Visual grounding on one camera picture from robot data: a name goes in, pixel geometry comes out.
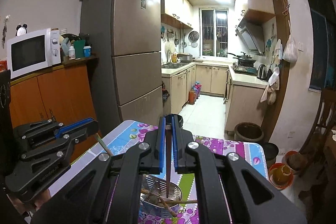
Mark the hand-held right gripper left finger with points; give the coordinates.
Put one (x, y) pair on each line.
(162, 145)

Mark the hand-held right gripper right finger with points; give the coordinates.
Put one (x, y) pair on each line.
(175, 145)

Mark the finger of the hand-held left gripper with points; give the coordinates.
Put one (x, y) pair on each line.
(47, 161)
(39, 132)

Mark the long dark wooden chopstick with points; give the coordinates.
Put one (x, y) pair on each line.
(167, 182)

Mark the blue perforated utensil holder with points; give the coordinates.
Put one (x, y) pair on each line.
(176, 188)

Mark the long pale wooden chopstick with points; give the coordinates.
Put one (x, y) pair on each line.
(105, 146)

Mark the bunch of wooden chopsticks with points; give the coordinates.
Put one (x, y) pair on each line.
(170, 211)

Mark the person's left hand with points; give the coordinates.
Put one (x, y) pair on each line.
(43, 200)

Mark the orange wooden cabinet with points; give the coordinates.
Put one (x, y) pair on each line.
(60, 98)

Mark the red round container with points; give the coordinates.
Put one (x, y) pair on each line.
(2, 65)

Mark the group of plastic oil bottles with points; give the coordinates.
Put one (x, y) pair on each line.
(192, 96)

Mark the white microwave oven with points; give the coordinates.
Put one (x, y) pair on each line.
(26, 56)

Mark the floral striped tablecloth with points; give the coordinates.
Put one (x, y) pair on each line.
(236, 158)

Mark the dark ceramic urn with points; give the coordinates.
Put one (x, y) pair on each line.
(249, 132)

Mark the hanging feather ornament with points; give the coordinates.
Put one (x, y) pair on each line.
(4, 32)

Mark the beige kitchen base cabinets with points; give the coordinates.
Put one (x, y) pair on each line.
(244, 106)

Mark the black twin-bell alarm clock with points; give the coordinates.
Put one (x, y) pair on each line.
(21, 29)

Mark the white pill bottle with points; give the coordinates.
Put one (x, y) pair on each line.
(72, 53)

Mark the grey rice cooker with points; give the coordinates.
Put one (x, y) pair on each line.
(185, 57)

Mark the yellow cooking oil bottle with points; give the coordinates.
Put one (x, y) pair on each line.
(175, 56)

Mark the green container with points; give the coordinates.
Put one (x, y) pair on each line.
(79, 48)

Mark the blue lidded cup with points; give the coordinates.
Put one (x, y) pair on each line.
(87, 52)

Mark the black bin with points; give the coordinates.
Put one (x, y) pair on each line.
(271, 153)

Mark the brown three-door refrigerator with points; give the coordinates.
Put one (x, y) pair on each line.
(123, 56)

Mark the gas stove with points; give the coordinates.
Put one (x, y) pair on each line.
(245, 69)

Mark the orange plastic bucket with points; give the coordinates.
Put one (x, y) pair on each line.
(281, 176)

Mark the round metal strainer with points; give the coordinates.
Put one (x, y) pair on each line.
(193, 36)

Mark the black wok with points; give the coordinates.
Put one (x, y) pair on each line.
(245, 59)

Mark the steel electric kettle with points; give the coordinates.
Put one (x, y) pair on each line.
(261, 71)

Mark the hanging white cloth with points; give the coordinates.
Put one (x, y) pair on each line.
(271, 85)

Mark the bright kitchen window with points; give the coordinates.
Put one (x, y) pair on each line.
(214, 32)

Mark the brown clay pot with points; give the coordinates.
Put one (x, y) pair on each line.
(295, 161)

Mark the steel range hood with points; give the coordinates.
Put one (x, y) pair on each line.
(250, 36)

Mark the hanging white plastic bag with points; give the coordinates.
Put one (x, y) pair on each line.
(290, 52)

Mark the wooden chair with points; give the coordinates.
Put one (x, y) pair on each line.
(325, 113)

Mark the dark barred window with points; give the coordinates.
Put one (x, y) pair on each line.
(320, 50)

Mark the white wall switch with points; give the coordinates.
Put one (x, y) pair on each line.
(301, 46)

